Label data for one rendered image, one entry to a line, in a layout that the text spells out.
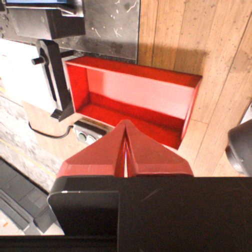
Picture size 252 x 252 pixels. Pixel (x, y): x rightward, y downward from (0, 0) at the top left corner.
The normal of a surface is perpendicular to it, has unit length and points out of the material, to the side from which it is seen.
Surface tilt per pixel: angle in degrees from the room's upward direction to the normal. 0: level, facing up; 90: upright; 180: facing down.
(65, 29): 90
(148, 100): 0
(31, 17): 0
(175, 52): 0
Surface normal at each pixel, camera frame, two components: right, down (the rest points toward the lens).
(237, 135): -0.82, -0.52
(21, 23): -0.51, 0.50
